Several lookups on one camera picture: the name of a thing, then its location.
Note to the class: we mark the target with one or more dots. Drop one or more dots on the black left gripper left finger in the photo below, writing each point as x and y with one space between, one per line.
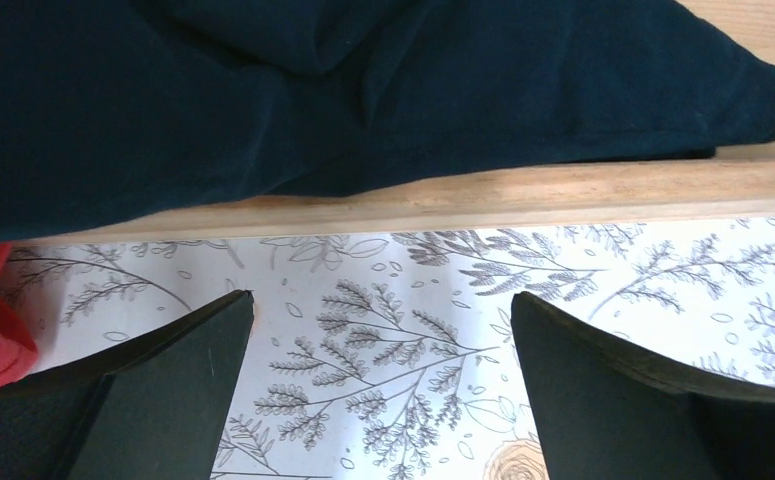
153 407

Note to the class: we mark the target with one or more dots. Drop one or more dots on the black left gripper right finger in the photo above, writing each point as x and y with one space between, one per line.
606 408

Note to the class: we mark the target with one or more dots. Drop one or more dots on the floral patterned table mat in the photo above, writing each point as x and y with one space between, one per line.
390 356

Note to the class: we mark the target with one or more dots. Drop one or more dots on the dark navy tank top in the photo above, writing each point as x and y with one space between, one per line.
114 110

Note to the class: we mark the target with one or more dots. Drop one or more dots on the wooden clothes rack frame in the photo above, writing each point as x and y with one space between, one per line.
734 179

